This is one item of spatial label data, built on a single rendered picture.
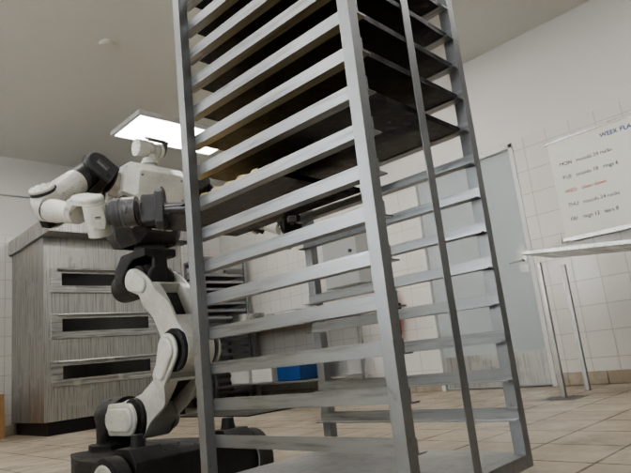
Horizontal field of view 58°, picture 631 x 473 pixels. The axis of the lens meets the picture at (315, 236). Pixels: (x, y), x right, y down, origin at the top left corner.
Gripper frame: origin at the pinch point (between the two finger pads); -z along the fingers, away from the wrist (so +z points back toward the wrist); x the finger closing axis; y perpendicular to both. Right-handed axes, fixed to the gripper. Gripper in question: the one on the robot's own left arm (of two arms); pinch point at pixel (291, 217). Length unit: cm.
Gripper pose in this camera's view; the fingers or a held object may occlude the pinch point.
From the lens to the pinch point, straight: 192.3
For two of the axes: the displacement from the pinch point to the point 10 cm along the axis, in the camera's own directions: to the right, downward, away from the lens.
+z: -0.1, 2.1, 9.8
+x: -1.1, -9.7, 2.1
